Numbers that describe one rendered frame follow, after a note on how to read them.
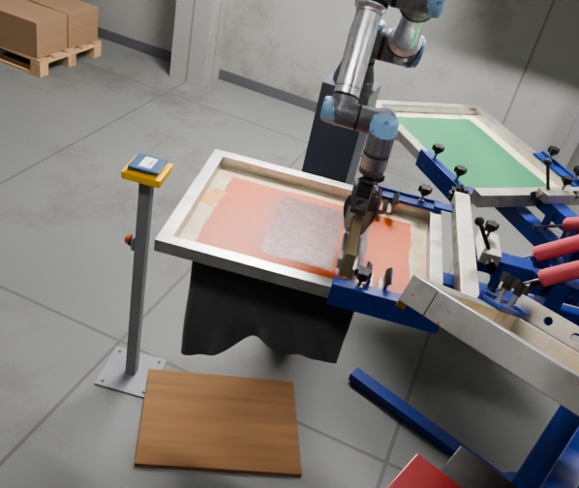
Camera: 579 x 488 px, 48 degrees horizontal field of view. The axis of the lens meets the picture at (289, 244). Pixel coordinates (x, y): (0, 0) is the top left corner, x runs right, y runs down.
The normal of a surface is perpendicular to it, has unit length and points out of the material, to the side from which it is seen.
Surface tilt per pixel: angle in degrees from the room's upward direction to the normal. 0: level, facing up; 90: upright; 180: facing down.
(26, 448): 0
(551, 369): 58
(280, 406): 0
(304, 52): 90
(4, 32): 90
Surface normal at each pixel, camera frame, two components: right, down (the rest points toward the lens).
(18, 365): 0.19, -0.80
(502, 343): -0.44, -0.15
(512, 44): -0.36, 0.47
